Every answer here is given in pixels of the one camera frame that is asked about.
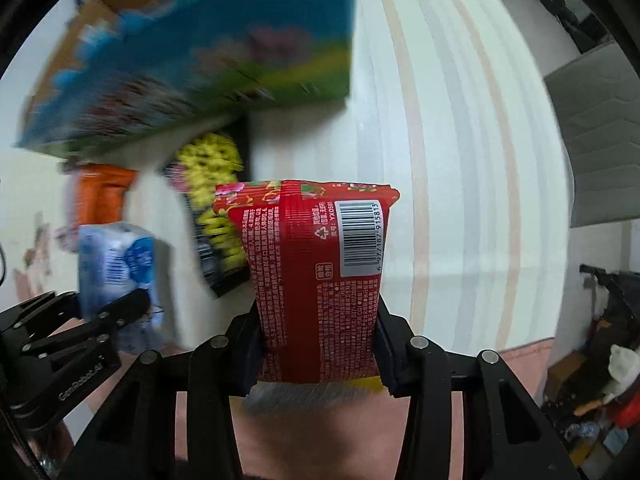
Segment black braided cable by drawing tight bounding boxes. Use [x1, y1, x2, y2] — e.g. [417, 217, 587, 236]
[0, 400, 48, 480]

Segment black and yellow snack packet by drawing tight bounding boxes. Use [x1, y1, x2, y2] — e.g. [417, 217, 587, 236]
[164, 130, 251, 301]

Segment striped white bed sheet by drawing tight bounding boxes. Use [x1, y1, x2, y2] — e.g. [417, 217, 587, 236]
[0, 0, 574, 352]

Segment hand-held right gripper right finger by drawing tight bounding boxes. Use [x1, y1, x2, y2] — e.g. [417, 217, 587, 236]
[372, 295, 586, 480]

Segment black folding scooter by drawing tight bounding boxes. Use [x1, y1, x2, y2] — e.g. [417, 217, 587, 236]
[579, 262, 640, 346]

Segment blue printed cardboard box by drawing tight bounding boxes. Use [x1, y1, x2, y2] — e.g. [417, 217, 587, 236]
[15, 0, 359, 159]

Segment red snack packet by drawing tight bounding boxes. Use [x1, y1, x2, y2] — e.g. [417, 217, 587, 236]
[214, 179, 401, 413]

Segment brown cardboard box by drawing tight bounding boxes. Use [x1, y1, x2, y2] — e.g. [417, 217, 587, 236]
[544, 350, 587, 402]

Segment white plush toy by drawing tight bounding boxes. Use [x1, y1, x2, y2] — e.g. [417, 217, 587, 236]
[606, 344, 640, 403]

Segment pink blanket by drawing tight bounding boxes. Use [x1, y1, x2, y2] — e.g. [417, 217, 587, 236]
[65, 335, 556, 480]

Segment grey quilted mattress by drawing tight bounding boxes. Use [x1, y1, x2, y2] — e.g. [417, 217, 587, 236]
[542, 40, 640, 229]

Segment white and blue tissue packet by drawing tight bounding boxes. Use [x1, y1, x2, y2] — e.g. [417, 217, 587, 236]
[77, 222, 167, 356]

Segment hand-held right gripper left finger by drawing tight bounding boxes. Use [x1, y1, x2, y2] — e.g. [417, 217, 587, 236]
[65, 310, 266, 480]

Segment clear plastic bottle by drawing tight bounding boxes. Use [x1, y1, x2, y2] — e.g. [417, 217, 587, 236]
[564, 421, 601, 444]

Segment dark wheeled device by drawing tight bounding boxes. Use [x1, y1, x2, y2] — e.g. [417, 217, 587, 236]
[539, 0, 610, 54]

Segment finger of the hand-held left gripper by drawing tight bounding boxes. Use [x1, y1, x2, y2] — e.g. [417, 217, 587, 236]
[22, 290, 153, 361]
[0, 290, 81, 334]

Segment orange snack packet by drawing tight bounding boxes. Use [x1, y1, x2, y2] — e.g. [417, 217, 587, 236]
[70, 162, 139, 229]

